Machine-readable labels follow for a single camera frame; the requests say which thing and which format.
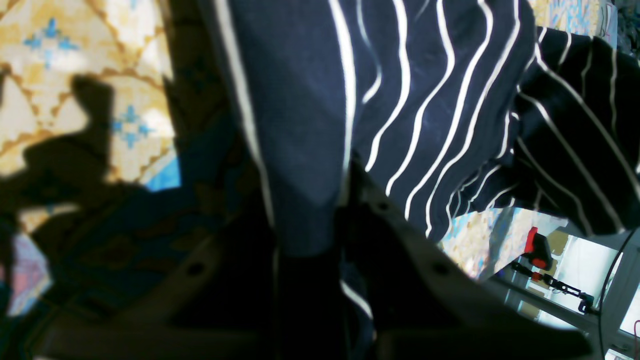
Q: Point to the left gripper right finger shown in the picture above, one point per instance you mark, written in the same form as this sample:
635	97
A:
423	306

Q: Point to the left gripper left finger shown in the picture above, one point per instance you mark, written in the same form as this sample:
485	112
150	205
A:
217	305

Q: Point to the navy white striped T-shirt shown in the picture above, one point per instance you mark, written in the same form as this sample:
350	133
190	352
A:
450	107

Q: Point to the red black clamp left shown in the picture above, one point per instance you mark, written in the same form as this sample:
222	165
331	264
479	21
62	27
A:
537	250

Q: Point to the patterned colourful tablecloth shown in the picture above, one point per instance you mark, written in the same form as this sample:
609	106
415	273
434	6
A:
120	152

